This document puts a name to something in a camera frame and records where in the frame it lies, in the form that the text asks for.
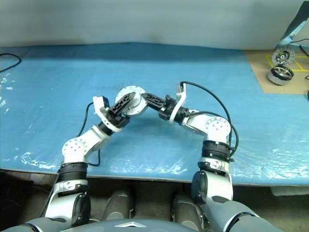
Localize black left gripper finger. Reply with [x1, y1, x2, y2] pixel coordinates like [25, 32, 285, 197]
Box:
[108, 91, 137, 116]

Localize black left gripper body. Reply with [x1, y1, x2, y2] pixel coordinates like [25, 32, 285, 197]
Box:
[106, 110, 131, 129]

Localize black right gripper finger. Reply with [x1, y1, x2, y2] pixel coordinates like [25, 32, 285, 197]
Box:
[142, 92, 168, 113]

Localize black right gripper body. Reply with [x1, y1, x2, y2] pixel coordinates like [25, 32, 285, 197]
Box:
[158, 95, 179, 121]

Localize motor end disc with circuit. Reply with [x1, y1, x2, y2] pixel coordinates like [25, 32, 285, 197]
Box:
[114, 85, 146, 107]

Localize spare silver motor rotor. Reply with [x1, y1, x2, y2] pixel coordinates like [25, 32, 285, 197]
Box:
[267, 65, 294, 86]

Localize spare motor end disc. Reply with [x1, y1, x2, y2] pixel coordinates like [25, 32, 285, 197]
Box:
[272, 45, 295, 65]

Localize blue plastic table cover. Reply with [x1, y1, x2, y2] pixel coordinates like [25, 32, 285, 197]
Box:
[0, 43, 309, 187]

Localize dark grey rounded robot leg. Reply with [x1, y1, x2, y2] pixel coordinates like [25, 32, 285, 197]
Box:
[171, 192, 206, 225]
[105, 189, 135, 220]

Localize brown cardboard sheet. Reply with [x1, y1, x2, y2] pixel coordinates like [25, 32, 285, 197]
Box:
[245, 49, 309, 94]

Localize grey robot torso with emblem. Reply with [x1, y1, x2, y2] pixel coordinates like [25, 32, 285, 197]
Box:
[65, 218, 201, 232]

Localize grey blue stand leg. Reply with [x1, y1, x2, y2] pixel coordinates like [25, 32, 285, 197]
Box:
[277, 0, 309, 48]

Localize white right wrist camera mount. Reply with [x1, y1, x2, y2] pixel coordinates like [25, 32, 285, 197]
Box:
[169, 83, 188, 124]

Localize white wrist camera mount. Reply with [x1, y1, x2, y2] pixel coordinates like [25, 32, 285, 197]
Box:
[169, 83, 188, 124]
[93, 96, 123, 133]

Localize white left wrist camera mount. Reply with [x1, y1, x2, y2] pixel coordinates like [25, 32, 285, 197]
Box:
[93, 96, 123, 133]

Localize thin black cable loop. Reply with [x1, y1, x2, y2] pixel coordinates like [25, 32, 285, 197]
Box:
[0, 53, 22, 73]

